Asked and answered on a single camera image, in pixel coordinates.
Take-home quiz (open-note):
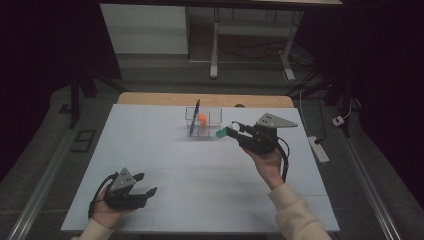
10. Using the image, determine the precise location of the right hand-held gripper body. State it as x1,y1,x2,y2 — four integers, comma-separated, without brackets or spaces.
239,112,299,155

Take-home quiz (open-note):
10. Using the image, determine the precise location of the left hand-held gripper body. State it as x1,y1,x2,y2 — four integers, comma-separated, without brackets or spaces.
103,167,148,210

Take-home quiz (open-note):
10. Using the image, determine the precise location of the white and green glue stick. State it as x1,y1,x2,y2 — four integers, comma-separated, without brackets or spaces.
215,122,241,138

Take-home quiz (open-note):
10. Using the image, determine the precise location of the clear plastic organizer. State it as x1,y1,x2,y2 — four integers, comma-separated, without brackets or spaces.
184,106,224,138

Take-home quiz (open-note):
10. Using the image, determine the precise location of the blue pen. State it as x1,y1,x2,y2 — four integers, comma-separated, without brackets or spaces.
189,98,201,136

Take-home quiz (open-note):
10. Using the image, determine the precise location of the person's left hand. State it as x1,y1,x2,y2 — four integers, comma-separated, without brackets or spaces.
91,191,133,230

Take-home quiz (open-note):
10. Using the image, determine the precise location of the person's right hand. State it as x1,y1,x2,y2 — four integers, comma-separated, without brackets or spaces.
243,148,284,192

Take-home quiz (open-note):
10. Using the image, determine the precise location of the white power strip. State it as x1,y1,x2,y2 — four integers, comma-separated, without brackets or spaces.
307,135,330,164

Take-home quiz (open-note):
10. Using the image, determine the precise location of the dark floor plate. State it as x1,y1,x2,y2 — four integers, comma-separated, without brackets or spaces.
72,129,97,154

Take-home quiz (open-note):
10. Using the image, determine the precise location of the desk with white legs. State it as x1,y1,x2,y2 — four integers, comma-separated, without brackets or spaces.
186,0,344,81

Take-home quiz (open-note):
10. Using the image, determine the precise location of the black stand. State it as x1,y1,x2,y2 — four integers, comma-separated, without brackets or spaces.
68,66,98,130

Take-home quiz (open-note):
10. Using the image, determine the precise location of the white panel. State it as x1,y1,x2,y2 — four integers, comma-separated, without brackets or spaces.
100,3,189,55

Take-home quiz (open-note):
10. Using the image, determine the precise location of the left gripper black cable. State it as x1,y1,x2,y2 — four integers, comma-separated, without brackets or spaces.
87,172,118,219

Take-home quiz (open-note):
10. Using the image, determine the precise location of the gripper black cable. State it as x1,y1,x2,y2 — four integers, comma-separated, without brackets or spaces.
275,136,290,183
87,172,118,219

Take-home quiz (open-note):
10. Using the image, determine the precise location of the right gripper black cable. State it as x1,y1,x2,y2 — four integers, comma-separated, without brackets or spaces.
275,136,290,183

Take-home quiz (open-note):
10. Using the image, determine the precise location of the tangle of black cables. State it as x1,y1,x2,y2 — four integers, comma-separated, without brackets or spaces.
219,34,316,68

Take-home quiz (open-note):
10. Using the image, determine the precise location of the aluminium rail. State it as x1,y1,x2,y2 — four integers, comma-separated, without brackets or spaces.
6,129,76,240
339,129,401,240

